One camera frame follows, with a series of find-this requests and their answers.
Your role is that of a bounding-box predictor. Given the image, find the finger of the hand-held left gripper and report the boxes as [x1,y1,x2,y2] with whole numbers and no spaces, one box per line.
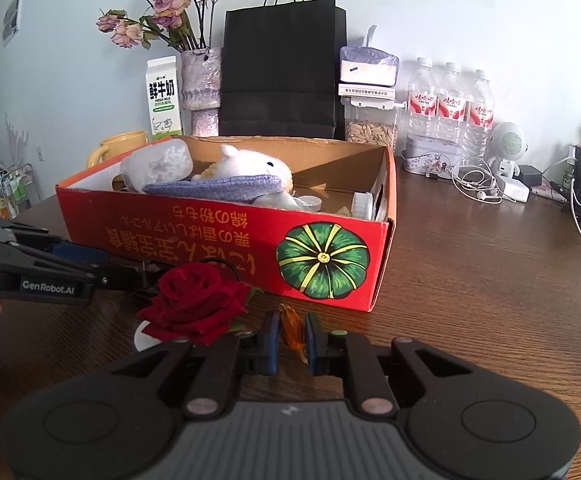
[4,229,110,282]
[92,267,164,293]

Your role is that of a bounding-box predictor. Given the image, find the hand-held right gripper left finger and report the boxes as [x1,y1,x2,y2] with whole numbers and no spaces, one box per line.
[110,311,280,417]

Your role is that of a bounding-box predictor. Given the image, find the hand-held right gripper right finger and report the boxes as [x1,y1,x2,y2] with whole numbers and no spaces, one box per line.
[305,312,474,417]

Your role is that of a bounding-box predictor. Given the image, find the amber translucent piece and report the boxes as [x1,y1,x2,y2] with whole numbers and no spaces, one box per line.
[278,304,308,365]

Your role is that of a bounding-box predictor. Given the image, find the red rose white base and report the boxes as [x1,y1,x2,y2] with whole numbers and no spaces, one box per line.
[135,264,264,352]

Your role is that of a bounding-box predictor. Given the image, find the red cardboard box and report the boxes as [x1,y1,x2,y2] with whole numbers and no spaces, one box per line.
[54,135,397,313]

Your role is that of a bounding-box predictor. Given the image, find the translucent plastic bottle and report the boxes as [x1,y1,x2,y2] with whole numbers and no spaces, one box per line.
[119,139,194,194]

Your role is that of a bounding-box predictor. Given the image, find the purple fabric pouch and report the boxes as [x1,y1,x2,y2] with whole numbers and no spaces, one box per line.
[143,172,284,204]

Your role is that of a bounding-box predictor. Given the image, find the wide white cap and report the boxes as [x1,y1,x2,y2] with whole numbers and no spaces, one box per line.
[290,194,322,212]

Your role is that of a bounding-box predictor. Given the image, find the white ridged bottle cap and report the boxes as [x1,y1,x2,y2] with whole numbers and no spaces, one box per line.
[352,192,375,221]

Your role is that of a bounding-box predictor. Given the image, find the yellow white plush toy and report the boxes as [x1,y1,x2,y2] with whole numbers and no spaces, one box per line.
[192,144,295,196]

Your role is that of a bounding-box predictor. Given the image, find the yellow mug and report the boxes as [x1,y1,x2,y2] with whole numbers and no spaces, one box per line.
[86,131,150,170]

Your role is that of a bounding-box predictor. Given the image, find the white decorative branch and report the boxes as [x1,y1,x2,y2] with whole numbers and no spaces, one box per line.
[3,112,29,166]

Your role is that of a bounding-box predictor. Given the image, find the white milk carton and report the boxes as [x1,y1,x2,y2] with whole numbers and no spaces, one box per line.
[145,56,184,142]

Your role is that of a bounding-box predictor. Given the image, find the grey flower vase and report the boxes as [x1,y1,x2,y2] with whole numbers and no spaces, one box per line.
[179,47,222,137]

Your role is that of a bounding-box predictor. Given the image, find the white printed tin box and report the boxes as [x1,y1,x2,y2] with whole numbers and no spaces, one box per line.
[403,135,464,176]

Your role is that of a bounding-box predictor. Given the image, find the clear seed container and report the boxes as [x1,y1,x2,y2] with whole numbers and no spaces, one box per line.
[341,95,402,150]

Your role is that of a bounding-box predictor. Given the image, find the white earphones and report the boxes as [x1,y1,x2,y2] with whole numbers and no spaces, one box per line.
[451,157,504,205]

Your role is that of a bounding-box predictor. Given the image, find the white charger block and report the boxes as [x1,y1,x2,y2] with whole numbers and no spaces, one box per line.
[501,176,532,202]

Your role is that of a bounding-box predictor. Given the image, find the black paper bag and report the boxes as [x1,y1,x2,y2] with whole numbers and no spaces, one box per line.
[219,0,349,140]

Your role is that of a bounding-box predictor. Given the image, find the flat white box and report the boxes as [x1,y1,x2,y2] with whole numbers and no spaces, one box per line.
[338,84,397,97]

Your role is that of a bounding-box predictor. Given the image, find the clear water bottle red label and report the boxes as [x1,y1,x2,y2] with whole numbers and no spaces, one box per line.
[435,62,468,144]
[407,57,439,137]
[463,70,496,159]

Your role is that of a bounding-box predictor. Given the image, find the black power adapter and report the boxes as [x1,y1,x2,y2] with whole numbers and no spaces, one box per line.
[518,165,543,189]

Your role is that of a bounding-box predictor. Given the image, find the dried pink flower bouquet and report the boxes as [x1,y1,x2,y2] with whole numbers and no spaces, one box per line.
[95,0,220,52]

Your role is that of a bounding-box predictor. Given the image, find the small white robot speaker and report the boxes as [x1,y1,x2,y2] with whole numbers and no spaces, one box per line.
[485,122,529,179]

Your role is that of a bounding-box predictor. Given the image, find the purple tissue pack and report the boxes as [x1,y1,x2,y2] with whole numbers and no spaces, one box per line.
[339,25,400,87]

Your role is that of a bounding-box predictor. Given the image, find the metal wire rack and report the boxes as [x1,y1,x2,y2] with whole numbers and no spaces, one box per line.
[0,162,34,224]

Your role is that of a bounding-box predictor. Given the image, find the white wall panel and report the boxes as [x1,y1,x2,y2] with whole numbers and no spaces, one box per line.
[1,0,25,46]

